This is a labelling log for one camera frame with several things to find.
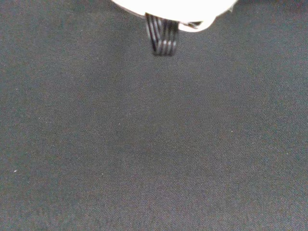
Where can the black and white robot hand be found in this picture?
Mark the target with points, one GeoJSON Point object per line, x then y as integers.
{"type": "Point", "coordinates": [173, 9]}

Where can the black bench cloth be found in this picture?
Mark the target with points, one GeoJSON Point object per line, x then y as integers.
{"type": "Point", "coordinates": [144, 144]}

